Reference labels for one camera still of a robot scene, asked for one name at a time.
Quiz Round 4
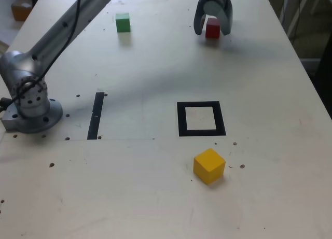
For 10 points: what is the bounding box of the red cube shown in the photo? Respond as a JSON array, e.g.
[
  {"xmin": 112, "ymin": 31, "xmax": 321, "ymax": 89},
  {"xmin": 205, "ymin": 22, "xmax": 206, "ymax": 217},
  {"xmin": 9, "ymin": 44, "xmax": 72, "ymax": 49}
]
[{"xmin": 205, "ymin": 18, "xmax": 221, "ymax": 39}]

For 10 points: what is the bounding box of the black tape strip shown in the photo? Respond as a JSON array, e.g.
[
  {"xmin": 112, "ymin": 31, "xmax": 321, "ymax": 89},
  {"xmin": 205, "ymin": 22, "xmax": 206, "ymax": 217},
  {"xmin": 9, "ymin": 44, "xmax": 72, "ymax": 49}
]
[{"xmin": 87, "ymin": 92, "xmax": 105, "ymax": 140}]

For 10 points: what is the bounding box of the green cube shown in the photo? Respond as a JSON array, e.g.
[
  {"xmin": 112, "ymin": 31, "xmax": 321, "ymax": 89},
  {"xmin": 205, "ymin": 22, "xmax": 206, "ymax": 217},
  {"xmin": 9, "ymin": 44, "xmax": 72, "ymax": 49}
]
[{"xmin": 115, "ymin": 12, "xmax": 131, "ymax": 33}]

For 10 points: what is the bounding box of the white metal frame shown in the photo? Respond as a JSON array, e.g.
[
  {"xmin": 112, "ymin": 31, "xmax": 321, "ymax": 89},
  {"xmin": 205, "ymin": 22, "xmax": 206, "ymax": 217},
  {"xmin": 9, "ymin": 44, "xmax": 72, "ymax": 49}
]
[{"xmin": 279, "ymin": 0, "xmax": 327, "ymax": 40}]

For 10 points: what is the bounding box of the brown cardboard box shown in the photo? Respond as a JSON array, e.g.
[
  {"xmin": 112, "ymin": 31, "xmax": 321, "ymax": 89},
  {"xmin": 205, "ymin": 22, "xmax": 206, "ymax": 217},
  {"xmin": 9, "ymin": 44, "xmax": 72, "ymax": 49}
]
[{"xmin": 10, "ymin": 0, "xmax": 33, "ymax": 21}]

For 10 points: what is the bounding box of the black tape square outline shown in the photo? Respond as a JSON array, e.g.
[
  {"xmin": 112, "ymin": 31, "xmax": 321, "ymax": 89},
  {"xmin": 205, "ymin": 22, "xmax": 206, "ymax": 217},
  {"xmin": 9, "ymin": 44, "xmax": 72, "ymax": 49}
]
[{"xmin": 176, "ymin": 101, "xmax": 227, "ymax": 137}]

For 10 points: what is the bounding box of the yellow cube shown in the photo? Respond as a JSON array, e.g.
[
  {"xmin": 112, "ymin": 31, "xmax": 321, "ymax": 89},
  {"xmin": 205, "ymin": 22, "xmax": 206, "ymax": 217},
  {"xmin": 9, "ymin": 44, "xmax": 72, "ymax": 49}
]
[{"xmin": 193, "ymin": 148, "xmax": 226, "ymax": 185}]

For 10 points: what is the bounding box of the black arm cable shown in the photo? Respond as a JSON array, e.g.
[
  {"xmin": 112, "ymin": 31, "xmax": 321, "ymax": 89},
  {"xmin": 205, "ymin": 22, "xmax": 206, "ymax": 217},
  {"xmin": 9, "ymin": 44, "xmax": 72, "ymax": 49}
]
[{"xmin": 0, "ymin": 0, "xmax": 84, "ymax": 113}]

